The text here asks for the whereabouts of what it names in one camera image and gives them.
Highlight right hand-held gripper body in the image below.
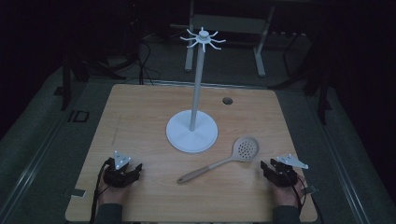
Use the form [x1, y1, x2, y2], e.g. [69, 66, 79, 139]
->
[269, 153, 310, 189]

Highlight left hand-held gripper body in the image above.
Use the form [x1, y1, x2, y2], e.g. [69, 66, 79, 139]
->
[102, 150, 135, 189]

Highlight beige slotted spoon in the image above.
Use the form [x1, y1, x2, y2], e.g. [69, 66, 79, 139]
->
[177, 135, 261, 185]

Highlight white hook stand rack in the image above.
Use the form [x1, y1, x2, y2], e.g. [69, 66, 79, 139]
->
[165, 26, 228, 154]

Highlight person's left hand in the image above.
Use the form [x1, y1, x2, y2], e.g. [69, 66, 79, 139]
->
[98, 182, 127, 207]

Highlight person's right hand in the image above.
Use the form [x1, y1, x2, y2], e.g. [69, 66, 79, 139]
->
[272, 175, 305, 208]

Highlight small grey tab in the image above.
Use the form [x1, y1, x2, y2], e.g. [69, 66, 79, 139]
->
[70, 189, 88, 199]
[301, 185, 319, 196]

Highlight dark metal stand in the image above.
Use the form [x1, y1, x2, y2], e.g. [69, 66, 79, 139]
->
[53, 52, 128, 112]
[269, 31, 334, 126]

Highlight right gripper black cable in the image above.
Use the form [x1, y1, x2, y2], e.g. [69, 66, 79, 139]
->
[290, 173, 309, 217]

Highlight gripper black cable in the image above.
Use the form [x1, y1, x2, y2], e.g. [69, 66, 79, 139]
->
[290, 173, 309, 217]
[89, 158, 115, 224]

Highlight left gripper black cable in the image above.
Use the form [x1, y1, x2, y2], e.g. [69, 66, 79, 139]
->
[89, 158, 115, 224]

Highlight metal floor rail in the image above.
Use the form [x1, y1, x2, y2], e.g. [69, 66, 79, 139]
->
[0, 102, 82, 216]
[306, 96, 372, 224]

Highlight black rectangular floor frame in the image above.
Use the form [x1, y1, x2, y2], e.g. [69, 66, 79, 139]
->
[67, 109, 91, 123]

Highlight black floor cables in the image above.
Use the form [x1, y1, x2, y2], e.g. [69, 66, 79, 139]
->
[135, 39, 163, 86]

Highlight white desk frame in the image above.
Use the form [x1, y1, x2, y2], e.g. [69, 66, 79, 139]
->
[184, 0, 277, 78]

